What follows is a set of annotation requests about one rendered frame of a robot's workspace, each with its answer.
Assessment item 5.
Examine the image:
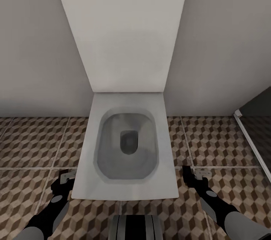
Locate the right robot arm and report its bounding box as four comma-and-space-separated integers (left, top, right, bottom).
183, 170, 271, 240

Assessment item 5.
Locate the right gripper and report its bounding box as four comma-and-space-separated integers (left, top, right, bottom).
183, 173, 209, 191

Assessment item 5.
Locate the robot trunk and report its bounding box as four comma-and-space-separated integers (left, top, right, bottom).
108, 215, 163, 240

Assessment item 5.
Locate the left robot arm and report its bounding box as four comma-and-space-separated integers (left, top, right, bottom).
12, 171, 77, 240

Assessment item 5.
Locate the mousetrap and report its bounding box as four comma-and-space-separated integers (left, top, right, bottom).
58, 169, 69, 182
182, 166, 193, 177

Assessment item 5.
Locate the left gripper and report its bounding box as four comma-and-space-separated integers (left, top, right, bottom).
51, 178, 75, 195

